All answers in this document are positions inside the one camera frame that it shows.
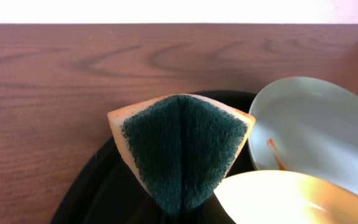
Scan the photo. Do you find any green yellow sponge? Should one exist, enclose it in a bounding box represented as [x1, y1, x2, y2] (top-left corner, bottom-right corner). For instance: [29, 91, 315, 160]
[108, 94, 256, 216]

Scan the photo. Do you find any round black tray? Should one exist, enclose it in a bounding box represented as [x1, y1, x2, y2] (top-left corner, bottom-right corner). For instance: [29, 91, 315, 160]
[50, 90, 260, 224]

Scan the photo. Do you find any upper light blue plate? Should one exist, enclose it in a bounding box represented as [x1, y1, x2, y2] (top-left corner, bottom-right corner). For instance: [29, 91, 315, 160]
[248, 77, 358, 195]

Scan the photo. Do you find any yellow plate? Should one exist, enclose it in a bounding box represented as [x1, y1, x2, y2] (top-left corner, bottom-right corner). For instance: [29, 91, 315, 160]
[214, 170, 358, 224]

